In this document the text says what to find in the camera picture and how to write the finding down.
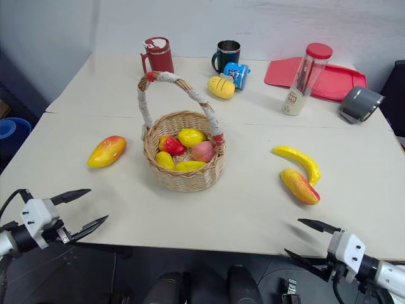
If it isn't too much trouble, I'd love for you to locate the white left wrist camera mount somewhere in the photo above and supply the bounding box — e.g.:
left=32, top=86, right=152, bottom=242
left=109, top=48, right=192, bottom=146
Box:
left=20, top=198, right=61, bottom=250

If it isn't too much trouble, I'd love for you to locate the black metal bracket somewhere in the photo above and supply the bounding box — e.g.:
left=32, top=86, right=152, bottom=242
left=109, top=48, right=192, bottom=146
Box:
left=280, top=277, right=298, bottom=304

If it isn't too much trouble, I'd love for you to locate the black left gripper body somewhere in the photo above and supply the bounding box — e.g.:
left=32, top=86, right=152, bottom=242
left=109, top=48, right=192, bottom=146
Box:
left=40, top=220, right=78, bottom=245

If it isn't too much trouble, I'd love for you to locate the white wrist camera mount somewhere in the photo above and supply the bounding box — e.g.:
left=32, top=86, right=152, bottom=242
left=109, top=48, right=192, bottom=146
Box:
left=20, top=198, right=61, bottom=250
left=327, top=230, right=367, bottom=284

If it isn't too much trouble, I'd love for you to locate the pink toy peach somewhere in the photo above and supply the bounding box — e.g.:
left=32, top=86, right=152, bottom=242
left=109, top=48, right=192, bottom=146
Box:
left=190, top=141, right=216, bottom=163

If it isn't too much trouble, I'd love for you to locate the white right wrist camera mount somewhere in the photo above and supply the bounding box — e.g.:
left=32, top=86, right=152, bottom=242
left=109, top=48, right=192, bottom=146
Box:
left=327, top=230, right=367, bottom=284

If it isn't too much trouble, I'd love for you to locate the red toy strawberry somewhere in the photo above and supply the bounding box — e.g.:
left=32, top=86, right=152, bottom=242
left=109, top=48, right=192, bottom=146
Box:
left=158, top=136, right=187, bottom=156

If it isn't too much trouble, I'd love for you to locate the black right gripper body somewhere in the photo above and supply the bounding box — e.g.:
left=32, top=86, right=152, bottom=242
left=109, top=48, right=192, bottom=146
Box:
left=327, top=259, right=349, bottom=284

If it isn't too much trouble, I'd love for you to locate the yellow toy lemon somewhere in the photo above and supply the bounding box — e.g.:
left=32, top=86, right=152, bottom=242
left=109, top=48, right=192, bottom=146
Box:
left=178, top=128, right=207, bottom=148

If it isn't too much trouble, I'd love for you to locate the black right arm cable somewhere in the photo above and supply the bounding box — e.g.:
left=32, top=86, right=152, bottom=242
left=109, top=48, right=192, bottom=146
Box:
left=331, top=278, right=346, bottom=304

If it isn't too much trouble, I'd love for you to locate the yellow toy banana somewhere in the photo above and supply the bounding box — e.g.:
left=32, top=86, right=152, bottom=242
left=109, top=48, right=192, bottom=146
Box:
left=271, top=145, right=321, bottom=186

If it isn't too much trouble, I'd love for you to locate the red plastic tray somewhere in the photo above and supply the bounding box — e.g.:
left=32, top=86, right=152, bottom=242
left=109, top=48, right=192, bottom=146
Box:
left=264, top=56, right=368, bottom=102

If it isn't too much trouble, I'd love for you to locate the clear canister with red lid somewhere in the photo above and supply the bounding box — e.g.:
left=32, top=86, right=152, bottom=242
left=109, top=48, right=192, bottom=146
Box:
left=282, top=42, right=334, bottom=117

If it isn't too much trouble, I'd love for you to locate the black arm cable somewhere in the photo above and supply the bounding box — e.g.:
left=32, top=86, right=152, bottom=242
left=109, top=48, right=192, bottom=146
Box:
left=331, top=278, right=346, bottom=304
left=0, top=189, right=34, bottom=222

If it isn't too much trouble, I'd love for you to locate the blue bucket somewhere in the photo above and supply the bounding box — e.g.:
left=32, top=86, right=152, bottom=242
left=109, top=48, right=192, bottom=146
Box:
left=0, top=117, right=32, bottom=148

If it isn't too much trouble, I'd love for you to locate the grey tape roll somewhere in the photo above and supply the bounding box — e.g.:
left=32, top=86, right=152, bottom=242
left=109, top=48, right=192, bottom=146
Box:
left=339, top=85, right=385, bottom=124

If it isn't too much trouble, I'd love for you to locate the blue printed can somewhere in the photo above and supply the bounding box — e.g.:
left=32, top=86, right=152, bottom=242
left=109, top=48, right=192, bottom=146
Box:
left=223, top=61, right=252, bottom=91

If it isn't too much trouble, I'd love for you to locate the dark steel-lined mug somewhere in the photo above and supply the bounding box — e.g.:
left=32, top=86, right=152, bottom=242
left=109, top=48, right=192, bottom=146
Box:
left=211, top=40, right=243, bottom=74

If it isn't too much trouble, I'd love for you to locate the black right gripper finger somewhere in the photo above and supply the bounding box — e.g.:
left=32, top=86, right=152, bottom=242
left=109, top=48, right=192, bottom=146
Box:
left=297, top=218, right=343, bottom=236
left=283, top=248, right=330, bottom=282

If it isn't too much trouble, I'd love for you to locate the small yellow toy pear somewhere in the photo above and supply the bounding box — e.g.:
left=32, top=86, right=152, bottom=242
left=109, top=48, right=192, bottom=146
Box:
left=154, top=151, right=175, bottom=171

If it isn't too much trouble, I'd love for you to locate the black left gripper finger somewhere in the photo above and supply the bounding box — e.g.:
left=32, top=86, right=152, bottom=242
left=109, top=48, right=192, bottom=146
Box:
left=70, top=215, right=109, bottom=243
left=50, top=189, right=92, bottom=206

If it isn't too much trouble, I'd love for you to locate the black chair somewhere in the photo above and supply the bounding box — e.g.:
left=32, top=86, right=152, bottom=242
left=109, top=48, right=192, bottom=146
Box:
left=379, top=59, right=405, bottom=139

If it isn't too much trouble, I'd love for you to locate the red lidded jug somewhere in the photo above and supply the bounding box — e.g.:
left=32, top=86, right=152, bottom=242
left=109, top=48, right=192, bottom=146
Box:
left=140, top=37, right=175, bottom=77

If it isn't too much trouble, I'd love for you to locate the yellow plastic banana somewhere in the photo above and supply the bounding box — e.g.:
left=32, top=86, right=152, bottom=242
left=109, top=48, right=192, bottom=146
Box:
left=173, top=160, right=208, bottom=172

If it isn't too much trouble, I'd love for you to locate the wicker basket with handle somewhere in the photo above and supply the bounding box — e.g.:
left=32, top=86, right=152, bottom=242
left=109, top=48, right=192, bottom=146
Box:
left=137, top=71, right=227, bottom=193

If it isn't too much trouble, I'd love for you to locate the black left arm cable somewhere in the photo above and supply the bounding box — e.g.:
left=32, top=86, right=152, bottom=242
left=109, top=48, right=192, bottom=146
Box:
left=0, top=189, right=34, bottom=222

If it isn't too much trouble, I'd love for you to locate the yellow-red toy mango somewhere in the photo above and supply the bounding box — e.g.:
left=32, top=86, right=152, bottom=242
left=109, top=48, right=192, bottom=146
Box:
left=87, top=135, right=128, bottom=168
left=279, top=168, right=321, bottom=206

